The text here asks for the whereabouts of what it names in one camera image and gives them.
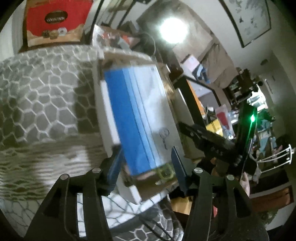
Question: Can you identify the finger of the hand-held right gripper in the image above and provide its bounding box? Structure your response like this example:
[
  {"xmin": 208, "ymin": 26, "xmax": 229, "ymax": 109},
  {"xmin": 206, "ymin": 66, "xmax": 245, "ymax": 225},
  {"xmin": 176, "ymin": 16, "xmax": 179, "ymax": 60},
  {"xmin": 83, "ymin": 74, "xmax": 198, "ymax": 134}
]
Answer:
[{"xmin": 178, "ymin": 122, "xmax": 223, "ymax": 149}]

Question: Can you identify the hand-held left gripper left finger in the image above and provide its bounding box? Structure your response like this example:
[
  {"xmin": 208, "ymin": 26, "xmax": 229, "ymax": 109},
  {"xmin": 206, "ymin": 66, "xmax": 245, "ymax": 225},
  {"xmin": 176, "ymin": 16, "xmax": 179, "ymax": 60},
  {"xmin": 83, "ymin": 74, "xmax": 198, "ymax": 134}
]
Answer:
[{"xmin": 23, "ymin": 145, "xmax": 126, "ymax": 241}]

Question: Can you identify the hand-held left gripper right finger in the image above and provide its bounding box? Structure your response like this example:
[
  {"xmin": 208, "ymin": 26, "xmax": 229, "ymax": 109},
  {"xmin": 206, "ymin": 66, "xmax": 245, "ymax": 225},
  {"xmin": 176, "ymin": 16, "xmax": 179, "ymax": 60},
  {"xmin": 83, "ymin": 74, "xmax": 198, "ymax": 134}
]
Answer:
[{"xmin": 171, "ymin": 146, "xmax": 270, "ymax": 241}]

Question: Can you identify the green cord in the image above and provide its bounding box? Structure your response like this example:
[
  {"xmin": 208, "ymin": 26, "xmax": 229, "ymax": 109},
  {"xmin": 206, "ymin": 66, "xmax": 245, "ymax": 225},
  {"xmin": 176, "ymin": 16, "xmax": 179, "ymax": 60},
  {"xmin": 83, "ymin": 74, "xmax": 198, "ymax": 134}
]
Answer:
[{"xmin": 154, "ymin": 166, "xmax": 176, "ymax": 182}]

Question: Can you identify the blue and white box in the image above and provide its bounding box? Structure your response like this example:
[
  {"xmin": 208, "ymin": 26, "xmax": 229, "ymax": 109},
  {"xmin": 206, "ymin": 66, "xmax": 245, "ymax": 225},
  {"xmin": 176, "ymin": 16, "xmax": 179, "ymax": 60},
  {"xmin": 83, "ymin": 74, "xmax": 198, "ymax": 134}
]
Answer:
[{"xmin": 103, "ymin": 65, "xmax": 184, "ymax": 178}]

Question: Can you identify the person's right hand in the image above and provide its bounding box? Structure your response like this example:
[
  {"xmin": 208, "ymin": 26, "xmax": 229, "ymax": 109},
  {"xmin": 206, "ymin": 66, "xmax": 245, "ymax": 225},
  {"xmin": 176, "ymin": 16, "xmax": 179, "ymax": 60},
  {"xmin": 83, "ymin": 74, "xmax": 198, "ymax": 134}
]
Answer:
[{"xmin": 239, "ymin": 173, "xmax": 251, "ymax": 198}]

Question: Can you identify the yellow booklet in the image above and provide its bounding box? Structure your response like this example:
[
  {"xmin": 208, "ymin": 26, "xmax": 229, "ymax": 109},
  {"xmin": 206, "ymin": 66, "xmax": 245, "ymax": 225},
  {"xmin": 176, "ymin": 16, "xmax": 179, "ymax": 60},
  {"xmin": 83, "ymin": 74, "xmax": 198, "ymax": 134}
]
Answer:
[{"xmin": 206, "ymin": 122, "xmax": 224, "ymax": 138}]

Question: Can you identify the red pouch in clear wrap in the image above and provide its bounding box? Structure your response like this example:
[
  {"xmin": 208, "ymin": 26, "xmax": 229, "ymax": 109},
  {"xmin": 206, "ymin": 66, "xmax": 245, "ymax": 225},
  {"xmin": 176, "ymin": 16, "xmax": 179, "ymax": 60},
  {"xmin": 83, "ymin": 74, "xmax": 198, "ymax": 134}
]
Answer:
[{"xmin": 216, "ymin": 105, "xmax": 232, "ymax": 131}]

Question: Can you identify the white drying rack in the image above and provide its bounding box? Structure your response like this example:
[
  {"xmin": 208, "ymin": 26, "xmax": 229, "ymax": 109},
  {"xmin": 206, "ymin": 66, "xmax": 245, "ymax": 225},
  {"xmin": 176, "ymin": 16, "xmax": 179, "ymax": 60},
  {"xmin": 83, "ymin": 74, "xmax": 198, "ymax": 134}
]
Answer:
[{"xmin": 257, "ymin": 144, "xmax": 296, "ymax": 173}]

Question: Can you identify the orange and white box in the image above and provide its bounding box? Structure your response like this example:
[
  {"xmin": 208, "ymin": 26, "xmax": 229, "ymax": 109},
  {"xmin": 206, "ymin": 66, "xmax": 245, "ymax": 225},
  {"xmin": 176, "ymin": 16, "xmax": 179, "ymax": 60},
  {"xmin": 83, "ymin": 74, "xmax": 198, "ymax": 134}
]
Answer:
[{"xmin": 187, "ymin": 80, "xmax": 207, "ymax": 117}]

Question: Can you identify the orange paper bag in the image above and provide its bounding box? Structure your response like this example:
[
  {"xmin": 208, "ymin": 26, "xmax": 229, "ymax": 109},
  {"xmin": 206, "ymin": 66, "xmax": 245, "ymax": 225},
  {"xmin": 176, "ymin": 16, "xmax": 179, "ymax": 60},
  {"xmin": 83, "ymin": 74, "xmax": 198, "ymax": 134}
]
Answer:
[{"xmin": 171, "ymin": 196, "xmax": 194, "ymax": 215}]

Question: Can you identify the dark cluttered shelf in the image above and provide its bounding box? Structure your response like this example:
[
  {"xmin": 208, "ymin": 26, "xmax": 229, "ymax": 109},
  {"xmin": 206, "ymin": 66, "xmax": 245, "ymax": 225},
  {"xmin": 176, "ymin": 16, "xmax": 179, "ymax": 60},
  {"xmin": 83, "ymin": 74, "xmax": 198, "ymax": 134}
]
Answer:
[{"xmin": 223, "ymin": 68, "xmax": 263, "ymax": 110}]

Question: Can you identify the blue cloth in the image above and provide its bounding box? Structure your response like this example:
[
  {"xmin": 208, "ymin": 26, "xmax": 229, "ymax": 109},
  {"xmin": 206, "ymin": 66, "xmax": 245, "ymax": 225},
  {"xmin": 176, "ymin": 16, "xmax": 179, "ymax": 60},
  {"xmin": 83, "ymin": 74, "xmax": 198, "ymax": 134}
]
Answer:
[{"xmin": 196, "ymin": 65, "xmax": 211, "ymax": 84}]

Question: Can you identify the brown wooden cabinet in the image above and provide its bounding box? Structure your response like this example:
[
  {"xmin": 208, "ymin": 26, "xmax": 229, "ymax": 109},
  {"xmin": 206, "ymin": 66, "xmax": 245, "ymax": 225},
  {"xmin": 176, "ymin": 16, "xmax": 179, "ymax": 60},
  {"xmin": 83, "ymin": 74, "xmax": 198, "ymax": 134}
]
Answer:
[{"xmin": 250, "ymin": 185, "xmax": 292, "ymax": 213}]

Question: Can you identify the pink box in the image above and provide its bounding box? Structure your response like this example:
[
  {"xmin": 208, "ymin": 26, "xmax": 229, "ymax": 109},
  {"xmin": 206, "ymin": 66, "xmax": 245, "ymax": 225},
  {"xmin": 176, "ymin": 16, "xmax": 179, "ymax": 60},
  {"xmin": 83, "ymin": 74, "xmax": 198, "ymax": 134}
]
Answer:
[{"xmin": 180, "ymin": 54, "xmax": 201, "ymax": 75}]

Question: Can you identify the grey honeycomb pattern blanket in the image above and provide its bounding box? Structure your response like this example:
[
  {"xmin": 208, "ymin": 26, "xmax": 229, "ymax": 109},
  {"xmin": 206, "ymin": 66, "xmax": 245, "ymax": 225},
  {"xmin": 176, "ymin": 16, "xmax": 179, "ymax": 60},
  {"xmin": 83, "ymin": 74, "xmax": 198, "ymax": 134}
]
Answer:
[{"xmin": 0, "ymin": 44, "xmax": 185, "ymax": 241}]

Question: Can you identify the bright bedside lamp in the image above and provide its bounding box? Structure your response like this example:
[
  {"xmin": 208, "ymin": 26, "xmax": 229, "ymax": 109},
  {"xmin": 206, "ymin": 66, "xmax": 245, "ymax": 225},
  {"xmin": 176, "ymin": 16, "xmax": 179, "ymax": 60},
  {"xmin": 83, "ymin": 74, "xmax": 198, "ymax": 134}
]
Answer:
[{"xmin": 158, "ymin": 16, "xmax": 189, "ymax": 45}]

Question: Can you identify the framed ink painting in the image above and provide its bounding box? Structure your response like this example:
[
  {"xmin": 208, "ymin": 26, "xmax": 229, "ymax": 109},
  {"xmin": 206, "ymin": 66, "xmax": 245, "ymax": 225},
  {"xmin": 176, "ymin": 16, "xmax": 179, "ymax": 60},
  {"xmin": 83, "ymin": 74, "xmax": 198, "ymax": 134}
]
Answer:
[{"xmin": 218, "ymin": 0, "xmax": 272, "ymax": 48}]

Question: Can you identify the clear plastic bag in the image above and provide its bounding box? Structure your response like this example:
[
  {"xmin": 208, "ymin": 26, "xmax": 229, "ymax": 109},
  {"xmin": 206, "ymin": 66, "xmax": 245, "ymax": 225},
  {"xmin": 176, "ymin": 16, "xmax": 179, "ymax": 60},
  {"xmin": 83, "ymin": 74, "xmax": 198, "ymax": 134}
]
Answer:
[{"xmin": 92, "ymin": 24, "xmax": 130, "ymax": 49}]

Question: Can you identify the black speaker stand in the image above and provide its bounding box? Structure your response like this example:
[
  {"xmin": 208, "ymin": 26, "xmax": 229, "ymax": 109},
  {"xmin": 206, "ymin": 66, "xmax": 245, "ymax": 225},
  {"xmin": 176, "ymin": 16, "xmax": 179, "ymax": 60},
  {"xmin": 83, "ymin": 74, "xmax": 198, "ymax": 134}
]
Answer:
[{"xmin": 85, "ymin": 0, "xmax": 105, "ymax": 45}]

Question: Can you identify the red cookie box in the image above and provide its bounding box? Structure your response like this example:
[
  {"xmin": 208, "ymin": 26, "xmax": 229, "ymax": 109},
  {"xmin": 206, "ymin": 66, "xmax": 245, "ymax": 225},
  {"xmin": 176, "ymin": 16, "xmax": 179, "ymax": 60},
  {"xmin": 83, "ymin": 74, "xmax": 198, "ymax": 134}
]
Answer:
[{"xmin": 24, "ymin": 0, "xmax": 94, "ymax": 47}]

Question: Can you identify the black cable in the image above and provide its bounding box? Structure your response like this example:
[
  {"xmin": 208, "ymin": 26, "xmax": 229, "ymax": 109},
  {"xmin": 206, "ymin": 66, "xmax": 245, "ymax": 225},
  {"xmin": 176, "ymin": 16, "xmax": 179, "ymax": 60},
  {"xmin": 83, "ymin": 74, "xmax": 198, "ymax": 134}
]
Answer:
[{"xmin": 139, "ymin": 215, "xmax": 176, "ymax": 241}]

